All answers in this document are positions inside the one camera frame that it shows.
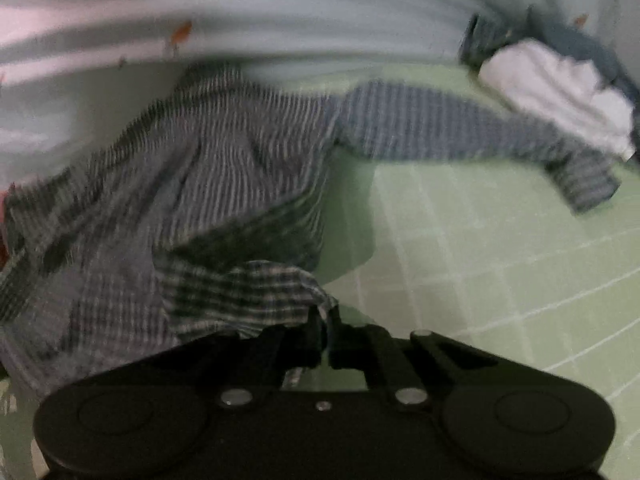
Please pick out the carrot print pale sheet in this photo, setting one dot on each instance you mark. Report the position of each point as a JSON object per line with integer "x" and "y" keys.
{"x": 300, "y": 20}

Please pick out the blue denim pants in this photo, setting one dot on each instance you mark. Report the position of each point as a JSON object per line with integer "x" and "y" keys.
{"x": 480, "y": 40}

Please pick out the blue plaid shirt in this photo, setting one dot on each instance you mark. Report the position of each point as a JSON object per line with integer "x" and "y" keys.
{"x": 225, "y": 160}

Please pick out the white garment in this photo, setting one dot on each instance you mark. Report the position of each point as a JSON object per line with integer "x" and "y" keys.
{"x": 550, "y": 75}

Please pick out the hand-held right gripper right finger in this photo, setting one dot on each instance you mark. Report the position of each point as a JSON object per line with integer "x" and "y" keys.
{"x": 345, "y": 350}

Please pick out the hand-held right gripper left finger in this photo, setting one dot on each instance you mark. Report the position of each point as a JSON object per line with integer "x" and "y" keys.
{"x": 310, "y": 345}

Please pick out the blue denim garment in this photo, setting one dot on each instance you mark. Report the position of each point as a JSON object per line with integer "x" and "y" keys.
{"x": 575, "y": 42}

